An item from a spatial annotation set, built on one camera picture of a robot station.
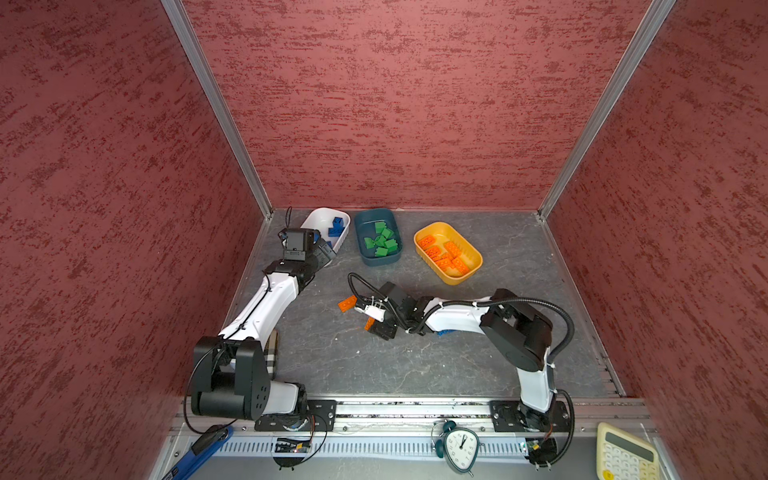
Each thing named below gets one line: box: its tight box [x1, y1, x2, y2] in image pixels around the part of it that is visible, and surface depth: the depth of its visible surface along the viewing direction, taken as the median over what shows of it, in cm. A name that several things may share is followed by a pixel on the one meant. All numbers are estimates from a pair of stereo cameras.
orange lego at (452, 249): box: [444, 241, 462, 258], surface depth 109 cm
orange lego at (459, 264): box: [451, 257, 470, 275], surface depth 105 cm
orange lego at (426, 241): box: [418, 235, 436, 250], surface depth 112 cm
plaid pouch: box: [264, 329, 278, 381], surface depth 83 cm
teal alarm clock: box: [431, 419, 480, 477], surface depth 68 cm
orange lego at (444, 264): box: [436, 258, 453, 271], surface depth 105 cm
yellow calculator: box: [596, 422, 661, 480], surface depth 69 cm
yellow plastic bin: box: [414, 222, 483, 286], surface depth 109 cm
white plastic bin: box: [300, 207, 351, 253], surface depth 116 cm
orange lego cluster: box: [425, 245, 442, 262], surface depth 109 cm
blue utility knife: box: [162, 424, 234, 480], surface depth 68 cm
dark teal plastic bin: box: [354, 208, 403, 267], surface depth 115 cm
